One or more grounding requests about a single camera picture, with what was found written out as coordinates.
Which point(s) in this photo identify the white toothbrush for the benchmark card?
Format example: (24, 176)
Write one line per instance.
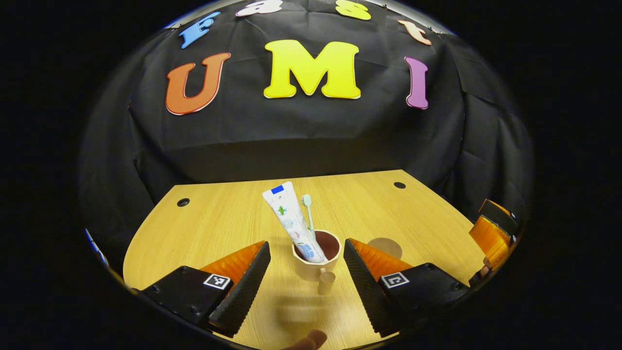
(306, 201)

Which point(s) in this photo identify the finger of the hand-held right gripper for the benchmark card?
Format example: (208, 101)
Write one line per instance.
(488, 238)

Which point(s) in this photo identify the beige cup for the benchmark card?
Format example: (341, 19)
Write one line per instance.
(306, 270)

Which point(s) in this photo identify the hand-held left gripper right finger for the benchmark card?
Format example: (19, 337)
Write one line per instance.
(367, 287)

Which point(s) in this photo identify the wooden desktop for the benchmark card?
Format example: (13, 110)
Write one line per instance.
(218, 218)

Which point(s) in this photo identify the round brown coaster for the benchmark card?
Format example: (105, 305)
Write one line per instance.
(388, 247)

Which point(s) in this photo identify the black backdrop cloth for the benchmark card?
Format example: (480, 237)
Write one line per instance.
(291, 131)

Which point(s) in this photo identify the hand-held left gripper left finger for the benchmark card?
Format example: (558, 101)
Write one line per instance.
(243, 287)

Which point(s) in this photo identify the white toothpaste tube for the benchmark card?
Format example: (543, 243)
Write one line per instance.
(286, 214)

